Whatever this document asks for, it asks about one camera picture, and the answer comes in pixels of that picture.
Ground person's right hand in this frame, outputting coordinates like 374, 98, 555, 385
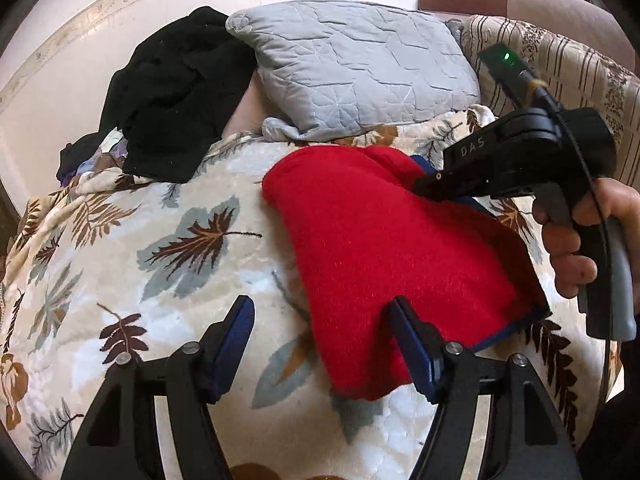
532, 177, 640, 301

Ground small dark cloth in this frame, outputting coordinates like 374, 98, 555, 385
56, 132, 103, 186

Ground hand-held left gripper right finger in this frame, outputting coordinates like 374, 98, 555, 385
390, 297, 583, 480

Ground red and blue sweater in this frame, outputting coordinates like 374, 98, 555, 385
261, 146, 551, 402

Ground purple cloth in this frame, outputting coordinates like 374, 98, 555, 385
75, 130, 132, 178

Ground grey quilted pillow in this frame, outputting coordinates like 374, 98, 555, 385
226, 1, 482, 142

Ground striped floral pillow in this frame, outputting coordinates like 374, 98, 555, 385
460, 14, 640, 181

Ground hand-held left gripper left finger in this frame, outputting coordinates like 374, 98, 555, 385
60, 296, 255, 480

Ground black garment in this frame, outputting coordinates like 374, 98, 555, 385
98, 6, 258, 183

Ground leaf print blanket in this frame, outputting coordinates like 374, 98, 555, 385
0, 105, 616, 480

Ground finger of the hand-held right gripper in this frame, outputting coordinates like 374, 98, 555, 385
412, 167, 496, 201

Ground black cable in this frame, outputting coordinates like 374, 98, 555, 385
525, 77, 618, 406

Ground brown and beige sofa backrest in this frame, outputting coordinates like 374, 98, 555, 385
417, 0, 621, 51

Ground person's dark clothing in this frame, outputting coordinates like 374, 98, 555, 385
570, 340, 640, 480

